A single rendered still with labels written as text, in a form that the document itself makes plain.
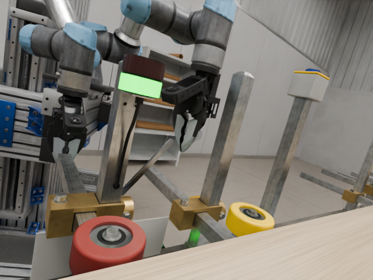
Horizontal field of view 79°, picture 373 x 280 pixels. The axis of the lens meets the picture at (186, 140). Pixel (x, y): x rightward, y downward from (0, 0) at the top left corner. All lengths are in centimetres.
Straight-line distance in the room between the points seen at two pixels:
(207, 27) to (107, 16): 277
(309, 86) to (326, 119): 748
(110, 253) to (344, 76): 820
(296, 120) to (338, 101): 747
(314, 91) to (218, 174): 35
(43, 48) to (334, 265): 72
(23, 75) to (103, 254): 106
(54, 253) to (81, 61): 41
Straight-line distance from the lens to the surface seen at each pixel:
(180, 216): 52
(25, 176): 129
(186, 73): 369
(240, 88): 51
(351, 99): 811
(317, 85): 72
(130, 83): 32
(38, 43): 70
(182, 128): 56
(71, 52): 63
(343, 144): 799
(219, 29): 56
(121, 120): 38
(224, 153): 52
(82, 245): 27
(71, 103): 63
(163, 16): 59
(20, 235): 149
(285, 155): 73
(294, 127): 72
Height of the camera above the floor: 108
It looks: 10 degrees down
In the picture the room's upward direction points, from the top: 14 degrees clockwise
